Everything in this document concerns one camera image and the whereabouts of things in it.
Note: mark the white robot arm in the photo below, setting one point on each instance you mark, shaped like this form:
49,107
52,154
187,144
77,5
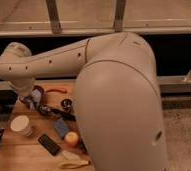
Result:
116,97

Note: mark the small metal cup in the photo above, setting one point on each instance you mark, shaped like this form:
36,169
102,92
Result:
66,105

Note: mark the white paper cup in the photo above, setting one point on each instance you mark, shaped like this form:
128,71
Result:
21,124

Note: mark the orange carrot toy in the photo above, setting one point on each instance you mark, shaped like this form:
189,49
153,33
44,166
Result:
59,90

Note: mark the blue sponge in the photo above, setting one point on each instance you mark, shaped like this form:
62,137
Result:
61,127

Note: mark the orange apple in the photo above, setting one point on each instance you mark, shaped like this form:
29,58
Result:
71,139

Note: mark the purple bowl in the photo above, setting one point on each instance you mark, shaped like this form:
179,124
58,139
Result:
39,89

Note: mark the purple grape bunch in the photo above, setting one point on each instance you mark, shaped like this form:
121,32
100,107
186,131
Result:
82,147

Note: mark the clear plastic piece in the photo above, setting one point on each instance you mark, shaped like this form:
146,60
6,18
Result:
69,155

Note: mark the black remote control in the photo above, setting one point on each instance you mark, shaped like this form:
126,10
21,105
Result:
52,147

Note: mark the yellow banana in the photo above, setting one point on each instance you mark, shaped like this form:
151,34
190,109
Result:
73,164

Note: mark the wooden cutting board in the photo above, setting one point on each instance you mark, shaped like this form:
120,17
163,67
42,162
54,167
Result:
20,153

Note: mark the black handled metal spoon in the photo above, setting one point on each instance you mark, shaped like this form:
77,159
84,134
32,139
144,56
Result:
50,111

